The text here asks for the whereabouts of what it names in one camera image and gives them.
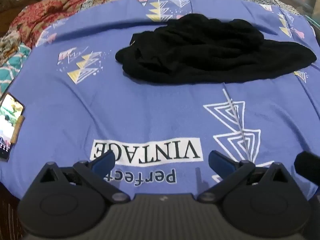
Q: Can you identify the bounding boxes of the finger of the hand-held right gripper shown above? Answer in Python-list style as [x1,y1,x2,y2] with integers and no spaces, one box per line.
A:
[294,151,320,180]

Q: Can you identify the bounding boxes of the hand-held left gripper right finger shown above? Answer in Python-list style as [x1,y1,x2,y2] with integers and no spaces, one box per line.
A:
[197,151,292,203]

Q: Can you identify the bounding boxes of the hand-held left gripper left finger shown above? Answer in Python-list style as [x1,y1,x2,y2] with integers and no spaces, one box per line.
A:
[34,151,131,203]

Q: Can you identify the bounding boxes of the black pants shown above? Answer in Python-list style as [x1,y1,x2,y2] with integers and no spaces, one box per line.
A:
[115,12,317,84]

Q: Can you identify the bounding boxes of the blue printed bedsheet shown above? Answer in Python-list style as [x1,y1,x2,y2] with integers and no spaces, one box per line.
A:
[0,0,320,200]

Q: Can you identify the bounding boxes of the cork phone stand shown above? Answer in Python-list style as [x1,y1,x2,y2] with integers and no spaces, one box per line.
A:
[11,116,25,144]

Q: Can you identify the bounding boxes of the black smartphone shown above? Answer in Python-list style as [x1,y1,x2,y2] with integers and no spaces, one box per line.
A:
[0,92,25,162]

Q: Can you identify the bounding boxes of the teal patterned cloth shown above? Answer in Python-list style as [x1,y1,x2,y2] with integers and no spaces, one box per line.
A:
[0,41,32,94]

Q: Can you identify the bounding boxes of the red patterned quilt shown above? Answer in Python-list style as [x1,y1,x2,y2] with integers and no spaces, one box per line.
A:
[10,0,230,48]

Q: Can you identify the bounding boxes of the teal glass table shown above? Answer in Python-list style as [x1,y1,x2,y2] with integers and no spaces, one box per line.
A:
[261,0,320,30]

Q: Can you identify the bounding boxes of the carved wooden headboard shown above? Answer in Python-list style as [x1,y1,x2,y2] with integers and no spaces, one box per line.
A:
[0,0,47,37]

